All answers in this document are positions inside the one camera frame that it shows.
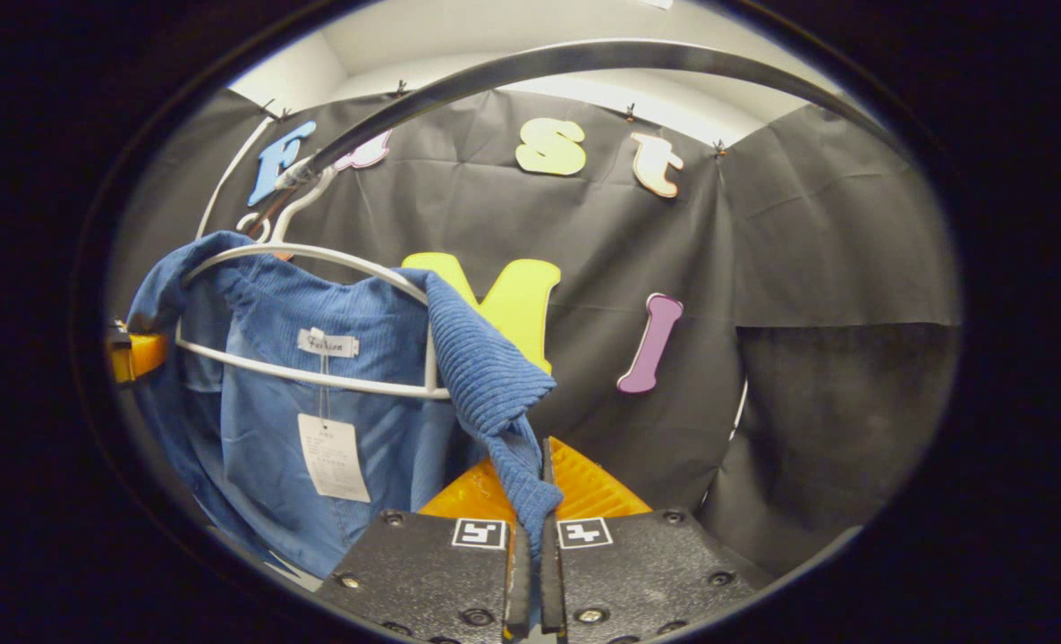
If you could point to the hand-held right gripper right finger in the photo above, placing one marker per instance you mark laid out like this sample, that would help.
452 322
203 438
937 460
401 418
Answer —
638 572

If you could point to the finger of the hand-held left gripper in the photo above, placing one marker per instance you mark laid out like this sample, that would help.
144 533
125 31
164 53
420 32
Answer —
141 353

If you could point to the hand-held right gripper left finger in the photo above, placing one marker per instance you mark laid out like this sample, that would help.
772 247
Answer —
432 581

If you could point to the black clothes rack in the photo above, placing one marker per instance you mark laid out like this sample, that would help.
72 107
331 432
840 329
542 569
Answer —
530 61

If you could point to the black backdrop cloth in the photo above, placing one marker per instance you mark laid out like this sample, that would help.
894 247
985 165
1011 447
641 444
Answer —
763 268

